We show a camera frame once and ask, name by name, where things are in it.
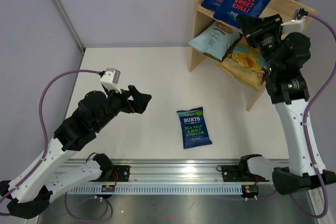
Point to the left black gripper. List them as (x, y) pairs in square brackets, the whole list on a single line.
[(139, 103)]

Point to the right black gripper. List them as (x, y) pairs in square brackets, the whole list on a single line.
[(271, 24)]

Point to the light blue cassava chips bag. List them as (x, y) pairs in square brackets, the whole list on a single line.
[(215, 40)]

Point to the tan salt vinegar chips bag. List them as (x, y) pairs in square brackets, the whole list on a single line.
[(245, 64)]

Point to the blue sea salt vinegar bag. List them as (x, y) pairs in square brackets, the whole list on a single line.
[(194, 129)]

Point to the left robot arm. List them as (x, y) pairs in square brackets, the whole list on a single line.
[(32, 192)]

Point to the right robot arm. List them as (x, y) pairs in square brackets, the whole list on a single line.
[(285, 50)]

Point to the wooden two-tier shelf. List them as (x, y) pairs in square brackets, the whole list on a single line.
[(203, 18)]

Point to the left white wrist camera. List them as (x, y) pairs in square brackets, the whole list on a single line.
[(110, 79)]

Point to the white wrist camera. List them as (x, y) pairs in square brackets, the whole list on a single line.
[(110, 79), (297, 23)]

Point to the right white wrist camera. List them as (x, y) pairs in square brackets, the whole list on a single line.
[(297, 23)]

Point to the aluminium mounting rail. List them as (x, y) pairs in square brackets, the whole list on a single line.
[(175, 171)]

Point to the left black base bracket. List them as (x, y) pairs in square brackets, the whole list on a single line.
[(121, 173)]

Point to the black base bracket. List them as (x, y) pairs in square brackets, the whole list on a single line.
[(121, 173), (231, 173)]

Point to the white slotted cable duct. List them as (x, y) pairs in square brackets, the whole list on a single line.
[(143, 189)]

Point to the right black base bracket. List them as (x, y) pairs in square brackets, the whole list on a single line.
[(231, 173)]

